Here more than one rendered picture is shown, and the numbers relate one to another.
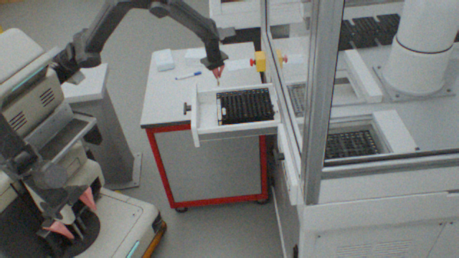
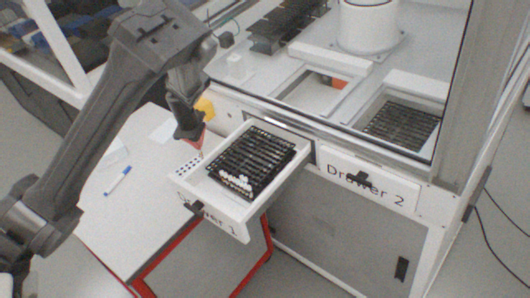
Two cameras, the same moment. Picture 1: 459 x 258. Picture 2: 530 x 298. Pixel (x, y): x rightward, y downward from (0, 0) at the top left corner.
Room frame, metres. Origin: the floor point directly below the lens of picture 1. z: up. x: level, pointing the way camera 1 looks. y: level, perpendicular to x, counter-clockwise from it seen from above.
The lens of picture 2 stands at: (0.58, 0.45, 1.69)
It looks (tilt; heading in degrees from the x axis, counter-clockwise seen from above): 44 degrees down; 316
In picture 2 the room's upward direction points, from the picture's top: 11 degrees counter-clockwise
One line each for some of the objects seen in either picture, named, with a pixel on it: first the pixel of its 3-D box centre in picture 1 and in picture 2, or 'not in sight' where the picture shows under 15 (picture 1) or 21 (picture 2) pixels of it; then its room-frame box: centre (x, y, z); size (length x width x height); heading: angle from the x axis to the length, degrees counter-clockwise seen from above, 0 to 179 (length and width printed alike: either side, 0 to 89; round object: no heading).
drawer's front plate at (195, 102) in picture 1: (196, 113); (206, 207); (1.18, 0.13, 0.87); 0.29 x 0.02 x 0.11; 179
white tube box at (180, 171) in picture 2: not in sight; (195, 171); (1.40, 0.01, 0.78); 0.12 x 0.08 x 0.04; 80
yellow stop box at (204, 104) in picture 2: (259, 61); (202, 108); (1.51, -0.18, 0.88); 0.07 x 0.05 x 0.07; 179
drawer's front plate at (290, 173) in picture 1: (286, 162); (365, 178); (0.86, -0.18, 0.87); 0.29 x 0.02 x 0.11; 179
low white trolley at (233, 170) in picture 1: (211, 132); (172, 228); (1.59, 0.11, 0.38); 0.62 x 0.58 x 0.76; 179
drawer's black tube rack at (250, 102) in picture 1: (244, 109); (252, 162); (1.18, -0.07, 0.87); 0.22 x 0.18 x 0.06; 89
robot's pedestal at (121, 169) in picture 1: (100, 132); not in sight; (1.71, 0.77, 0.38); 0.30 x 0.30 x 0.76; 2
